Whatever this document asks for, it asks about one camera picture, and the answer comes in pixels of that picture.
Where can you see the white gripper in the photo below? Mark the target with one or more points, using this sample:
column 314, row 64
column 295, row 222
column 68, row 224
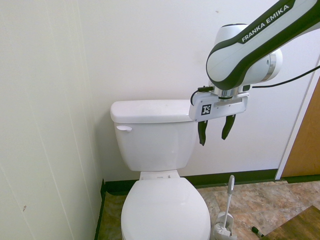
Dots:
column 225, row 107

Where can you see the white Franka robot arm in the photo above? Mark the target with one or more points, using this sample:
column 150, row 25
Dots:
column 225, row 62

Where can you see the white toilet tank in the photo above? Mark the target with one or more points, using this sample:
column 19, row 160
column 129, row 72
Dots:
column 155, row 145

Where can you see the white toilet brush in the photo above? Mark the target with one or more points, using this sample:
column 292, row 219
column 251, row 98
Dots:
column 228, row 200

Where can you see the white flush lever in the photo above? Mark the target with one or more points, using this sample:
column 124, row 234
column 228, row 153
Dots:
column 123, row 128

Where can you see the white toilet bowl with seat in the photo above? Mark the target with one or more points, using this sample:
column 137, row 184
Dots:
column 162, row 210

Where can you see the white toilet brush holder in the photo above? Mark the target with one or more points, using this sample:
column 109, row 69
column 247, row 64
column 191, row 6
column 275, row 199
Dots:
column 221, row 233

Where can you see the long black baseboard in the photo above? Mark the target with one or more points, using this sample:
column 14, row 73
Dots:
column 225, row 180

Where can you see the brown wooden door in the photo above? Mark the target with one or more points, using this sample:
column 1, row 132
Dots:
column 307, row 140

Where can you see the short black baseboard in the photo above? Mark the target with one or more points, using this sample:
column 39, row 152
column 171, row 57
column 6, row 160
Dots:
column 101, row 205

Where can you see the white door frame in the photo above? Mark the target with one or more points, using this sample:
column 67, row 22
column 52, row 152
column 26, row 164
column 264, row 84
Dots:
column 280, row 175

